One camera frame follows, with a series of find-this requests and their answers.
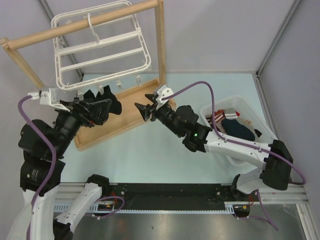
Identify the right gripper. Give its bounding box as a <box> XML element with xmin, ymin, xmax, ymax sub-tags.
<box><xmin>134</xmin><ymin>93</ymin><xmax>183</xmax><ymax>137</ymax></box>

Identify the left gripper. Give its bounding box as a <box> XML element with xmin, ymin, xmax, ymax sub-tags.
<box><xmin>51</xmin><ymin>96</ymin><xmax>112</xmax><ymax>155</ymax></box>

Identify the black sock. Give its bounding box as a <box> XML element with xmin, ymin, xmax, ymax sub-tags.
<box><xmin>96</xmin><ymin>85</ymin><xmax>122</xmax><ymax>115</ymax></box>
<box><xmin>83</xmin><ymin>90</ymin><xmax>96</xmax><ymax>102</ymax></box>

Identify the white plastic clip hanger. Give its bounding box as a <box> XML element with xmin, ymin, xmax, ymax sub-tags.
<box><xmin>53</xmin><ymin>14</ymin><xmax>152</xmax><ymax>91</ymax></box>

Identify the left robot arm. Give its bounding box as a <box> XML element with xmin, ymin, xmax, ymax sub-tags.
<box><xmin>7</xmin><ymin>95</ymin><xmax>113</xmax><ymax>240</ymax></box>

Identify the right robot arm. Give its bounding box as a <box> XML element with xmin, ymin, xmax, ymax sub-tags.
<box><xmin>134</xmin><ymin>94</ymin><xmax>293</xmax><ymax>201</ymax></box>

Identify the wooden hanging rack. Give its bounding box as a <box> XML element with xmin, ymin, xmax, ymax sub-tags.
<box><xmin>0</xmin><ymin>0</ymin><xmax>176</xmax><ymax>151</ymax></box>

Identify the red white striped sock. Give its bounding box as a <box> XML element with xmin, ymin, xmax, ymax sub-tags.
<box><xmin>214</xmin><ymin>109</ymin><xmax>240</xmax><ymax>134</ymax></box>

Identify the dark blue sock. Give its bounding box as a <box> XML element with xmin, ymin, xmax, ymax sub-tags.
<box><xmin>221</xmin><ymin>118</ymin><xmax>256</xmax><ymax>142</ymax></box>

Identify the white plastic basket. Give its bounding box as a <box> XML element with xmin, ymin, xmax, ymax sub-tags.
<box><xmin>200</xmin><ymin>95</ymin><xmax>277</xmax><ymax>168</ymax></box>

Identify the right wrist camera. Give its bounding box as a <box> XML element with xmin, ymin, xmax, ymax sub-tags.
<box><xmin>154</xmin><ymin>84</ymin><xmax>174</xmax><ymax>104</ymax></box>

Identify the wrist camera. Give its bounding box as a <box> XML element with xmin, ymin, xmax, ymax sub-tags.
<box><xmin>154</xmin><ymin>84</ymin><xmax>174</xmax><ymax>104</ymax></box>
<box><xmin>27</xmin><ymin>87</ymin><xmax>71</xmax><ymax>112</ymax></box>

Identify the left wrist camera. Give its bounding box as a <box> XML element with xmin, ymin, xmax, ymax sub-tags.
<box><xmin>27</xmin><ymin>87</ymin><xmax>71</xmax><ymax>112</ymax></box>

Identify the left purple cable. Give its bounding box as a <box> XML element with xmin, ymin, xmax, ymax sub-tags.
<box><xmin>17</xmin><ymin>96</ymin><xmax>57</xmax><ymax>240</ymax></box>

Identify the purple cable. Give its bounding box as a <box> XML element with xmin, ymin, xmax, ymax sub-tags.
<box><xmin>17</xmin><ymin>96</ymin><xmax>57</xmax><ymax>240</ymax></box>
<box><xmin>161</xmin><ymin>81</ymin><xmax>307</xmax><ymax>232</ymax></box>

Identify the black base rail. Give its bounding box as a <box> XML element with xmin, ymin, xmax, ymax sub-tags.
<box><xmin>54</xmin><ymin>182</ymin><xmax>306</xmax><ymax>216</ymax></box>

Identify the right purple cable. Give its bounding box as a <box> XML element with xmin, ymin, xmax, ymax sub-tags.
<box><xmin>161</xmin><ymin>81</ymin><xmax>307</xmax><ymax>232</ymax></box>

